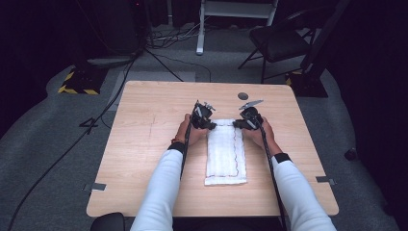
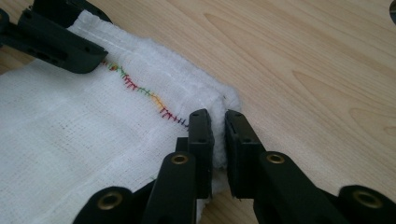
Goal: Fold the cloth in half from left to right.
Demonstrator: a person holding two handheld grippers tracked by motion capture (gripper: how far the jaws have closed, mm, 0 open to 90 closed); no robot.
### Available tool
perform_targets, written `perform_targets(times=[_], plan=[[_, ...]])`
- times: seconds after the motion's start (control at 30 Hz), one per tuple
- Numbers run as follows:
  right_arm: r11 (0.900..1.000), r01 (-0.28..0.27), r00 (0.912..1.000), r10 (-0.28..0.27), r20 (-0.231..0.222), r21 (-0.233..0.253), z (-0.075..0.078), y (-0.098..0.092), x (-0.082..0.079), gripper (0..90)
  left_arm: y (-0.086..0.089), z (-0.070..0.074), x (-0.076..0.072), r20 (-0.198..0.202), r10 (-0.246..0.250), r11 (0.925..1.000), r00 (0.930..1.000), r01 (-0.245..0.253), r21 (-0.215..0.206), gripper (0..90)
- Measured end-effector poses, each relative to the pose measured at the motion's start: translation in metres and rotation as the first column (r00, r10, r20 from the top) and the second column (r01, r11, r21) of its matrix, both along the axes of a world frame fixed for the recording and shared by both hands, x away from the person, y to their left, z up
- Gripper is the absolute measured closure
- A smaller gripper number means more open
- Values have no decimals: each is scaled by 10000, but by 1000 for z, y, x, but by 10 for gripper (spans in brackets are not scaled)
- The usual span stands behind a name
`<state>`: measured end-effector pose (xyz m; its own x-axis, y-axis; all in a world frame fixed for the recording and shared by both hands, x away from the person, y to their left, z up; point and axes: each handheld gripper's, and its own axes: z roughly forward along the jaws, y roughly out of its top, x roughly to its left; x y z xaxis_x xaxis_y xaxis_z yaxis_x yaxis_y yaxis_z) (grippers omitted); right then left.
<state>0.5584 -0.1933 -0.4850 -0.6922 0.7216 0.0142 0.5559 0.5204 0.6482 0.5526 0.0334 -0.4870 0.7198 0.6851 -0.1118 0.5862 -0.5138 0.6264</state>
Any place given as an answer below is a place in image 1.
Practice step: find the person's right hand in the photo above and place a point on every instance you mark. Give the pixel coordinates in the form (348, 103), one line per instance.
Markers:
(264, 136)

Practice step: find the round grey table grommet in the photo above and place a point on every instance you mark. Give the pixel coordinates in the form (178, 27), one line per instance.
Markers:
(243, 96)

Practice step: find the black equipment cabinet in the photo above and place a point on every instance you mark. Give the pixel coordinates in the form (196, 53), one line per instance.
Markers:
(118, 32)

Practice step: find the black folding chair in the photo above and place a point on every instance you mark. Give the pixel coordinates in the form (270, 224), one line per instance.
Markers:
(279, 45)

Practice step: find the person's left hand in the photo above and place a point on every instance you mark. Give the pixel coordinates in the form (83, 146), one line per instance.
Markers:
(189, 134)

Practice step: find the black yellow striped base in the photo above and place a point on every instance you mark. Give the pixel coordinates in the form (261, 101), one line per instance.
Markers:
(83, 82)
(308, 86)

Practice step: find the black caster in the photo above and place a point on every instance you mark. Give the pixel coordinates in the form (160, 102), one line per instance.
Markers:
(350, 154)

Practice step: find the black slanted stand post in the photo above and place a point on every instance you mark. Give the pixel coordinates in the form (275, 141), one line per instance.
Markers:
(320, 41)

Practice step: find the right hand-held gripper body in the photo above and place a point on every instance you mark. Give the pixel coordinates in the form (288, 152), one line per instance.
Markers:
(251, 117)

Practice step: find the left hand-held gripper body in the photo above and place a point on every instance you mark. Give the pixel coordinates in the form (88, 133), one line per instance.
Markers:
(201, 115)

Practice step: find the grey stand base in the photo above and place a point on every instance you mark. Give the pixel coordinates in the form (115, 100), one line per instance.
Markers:
(109, 61)

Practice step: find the person's dark lap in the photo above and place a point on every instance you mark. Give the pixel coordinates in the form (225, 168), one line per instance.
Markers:
(224, 225)

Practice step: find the black rounded armrest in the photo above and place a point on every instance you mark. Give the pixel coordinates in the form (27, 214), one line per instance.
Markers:
(109, 222)

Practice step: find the white desk frame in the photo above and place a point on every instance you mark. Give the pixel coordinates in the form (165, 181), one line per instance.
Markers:
(200, 38)

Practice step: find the white towel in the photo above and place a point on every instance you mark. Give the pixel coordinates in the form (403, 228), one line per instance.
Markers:
(226, 154)

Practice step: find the grey tape strip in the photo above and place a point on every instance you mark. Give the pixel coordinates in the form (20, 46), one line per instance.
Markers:
(97, 186)
(325, 180)

